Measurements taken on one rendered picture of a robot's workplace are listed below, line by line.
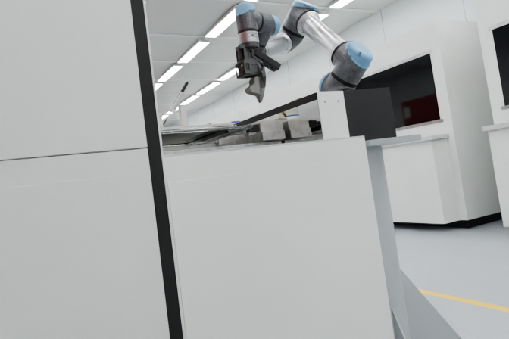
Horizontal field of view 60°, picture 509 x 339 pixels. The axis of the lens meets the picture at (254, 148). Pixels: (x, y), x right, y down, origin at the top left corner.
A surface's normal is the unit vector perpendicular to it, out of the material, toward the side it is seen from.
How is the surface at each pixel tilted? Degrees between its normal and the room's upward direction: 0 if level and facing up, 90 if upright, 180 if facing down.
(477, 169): 90
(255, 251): 90
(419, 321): 90
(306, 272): 90
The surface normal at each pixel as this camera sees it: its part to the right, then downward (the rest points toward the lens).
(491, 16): -0.88, 0.09
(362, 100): 0.29, -0.10
